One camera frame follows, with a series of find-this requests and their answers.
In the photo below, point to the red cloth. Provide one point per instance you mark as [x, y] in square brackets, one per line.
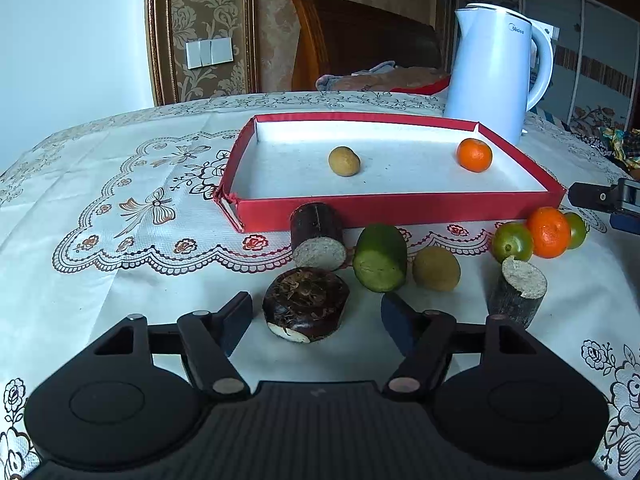
[417, 89]

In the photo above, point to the grey sugarcane piece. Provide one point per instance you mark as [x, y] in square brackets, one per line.
[517, 290]

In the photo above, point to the white electric kettle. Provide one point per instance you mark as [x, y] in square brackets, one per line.
[492, 70]

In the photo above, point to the white light switch panel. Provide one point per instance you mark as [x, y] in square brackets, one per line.
[210, 52]

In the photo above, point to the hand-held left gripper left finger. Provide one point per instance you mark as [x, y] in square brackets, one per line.
[235, 320]

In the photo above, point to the orange tangerine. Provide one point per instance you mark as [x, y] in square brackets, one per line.
[548, 232]
[474, 155]

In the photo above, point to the green tangerine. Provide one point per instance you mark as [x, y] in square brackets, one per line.
[511, 242]
[579, 230]

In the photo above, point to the red shallow tray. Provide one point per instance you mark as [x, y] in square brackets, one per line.
[425, 210]

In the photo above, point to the brown patterned pillow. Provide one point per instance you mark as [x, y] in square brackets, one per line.
[400, 79]

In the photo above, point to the colourful patterned cloth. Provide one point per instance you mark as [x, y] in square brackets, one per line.
[622, 145]

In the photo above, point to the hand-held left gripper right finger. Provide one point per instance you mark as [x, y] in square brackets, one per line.
[397, 325]

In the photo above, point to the dark brown water chestnut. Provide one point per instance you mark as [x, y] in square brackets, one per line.
[305, 305]

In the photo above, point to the dark purple sugarcane piece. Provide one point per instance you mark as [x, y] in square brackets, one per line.
[317, 232]

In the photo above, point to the green cucumber piece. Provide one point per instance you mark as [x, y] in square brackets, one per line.
[381, 257]

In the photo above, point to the wooden wall moulding frame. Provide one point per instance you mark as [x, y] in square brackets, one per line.
[160, 30]

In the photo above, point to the wardrobe with sliding doors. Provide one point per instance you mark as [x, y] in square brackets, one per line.
[575, 60]

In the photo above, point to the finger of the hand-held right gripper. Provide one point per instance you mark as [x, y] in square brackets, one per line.
[625, 222]
[592, 196]

